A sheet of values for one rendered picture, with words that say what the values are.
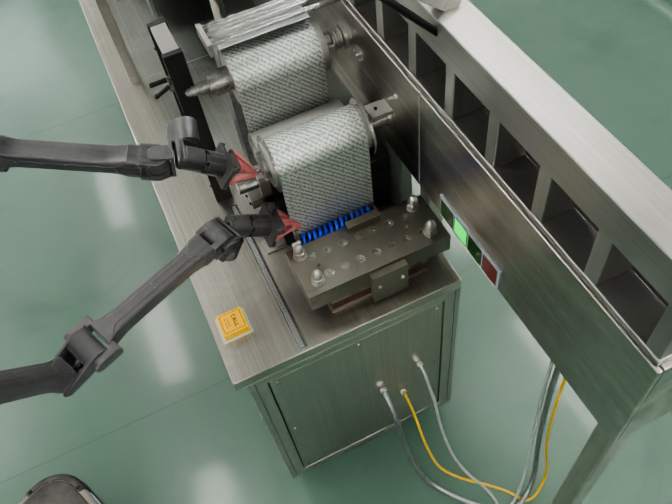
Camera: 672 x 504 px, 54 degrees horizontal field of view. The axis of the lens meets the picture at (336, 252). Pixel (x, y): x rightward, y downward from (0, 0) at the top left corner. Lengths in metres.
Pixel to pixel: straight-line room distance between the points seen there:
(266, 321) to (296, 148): 0.48
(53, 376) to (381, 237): 0.84
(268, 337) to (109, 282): 1.54
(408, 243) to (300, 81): 0.50
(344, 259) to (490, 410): 1.13
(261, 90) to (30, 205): 2.17
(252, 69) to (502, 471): 1.63
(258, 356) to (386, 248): 0.43
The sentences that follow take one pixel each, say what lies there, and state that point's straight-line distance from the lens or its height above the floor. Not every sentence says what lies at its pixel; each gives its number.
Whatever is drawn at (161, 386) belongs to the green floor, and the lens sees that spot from 2.83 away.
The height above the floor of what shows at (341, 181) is 1.16.
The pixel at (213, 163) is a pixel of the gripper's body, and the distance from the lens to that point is 1.56.
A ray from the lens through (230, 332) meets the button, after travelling 1.76.
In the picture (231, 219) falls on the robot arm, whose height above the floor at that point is 1.19.
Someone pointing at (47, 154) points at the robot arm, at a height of 1.43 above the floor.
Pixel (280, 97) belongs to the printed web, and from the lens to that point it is 1.76.
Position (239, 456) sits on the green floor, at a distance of 2.62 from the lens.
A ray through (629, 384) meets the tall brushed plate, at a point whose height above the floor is 1.34.
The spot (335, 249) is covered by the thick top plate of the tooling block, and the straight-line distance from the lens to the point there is 1.72.
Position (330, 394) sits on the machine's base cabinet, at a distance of 2.01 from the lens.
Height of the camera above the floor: 2.41
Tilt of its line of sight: 54 degrees down
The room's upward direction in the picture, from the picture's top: 10 degrees counter-clockwise
